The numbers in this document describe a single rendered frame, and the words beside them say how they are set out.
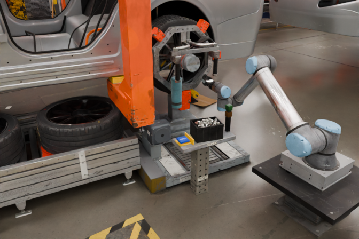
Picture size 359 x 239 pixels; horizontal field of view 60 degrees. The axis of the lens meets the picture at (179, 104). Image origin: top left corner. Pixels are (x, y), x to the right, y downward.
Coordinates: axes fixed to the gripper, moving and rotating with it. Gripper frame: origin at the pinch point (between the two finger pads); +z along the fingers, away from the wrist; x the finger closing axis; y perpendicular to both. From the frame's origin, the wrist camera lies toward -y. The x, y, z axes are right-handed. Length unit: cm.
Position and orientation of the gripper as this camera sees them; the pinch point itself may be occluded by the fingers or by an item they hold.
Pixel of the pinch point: (202, 78)
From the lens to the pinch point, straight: 282.6
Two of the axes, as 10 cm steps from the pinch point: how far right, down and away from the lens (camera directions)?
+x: 6.3, -7.8, 0.1
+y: 6.3, 5.2, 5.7
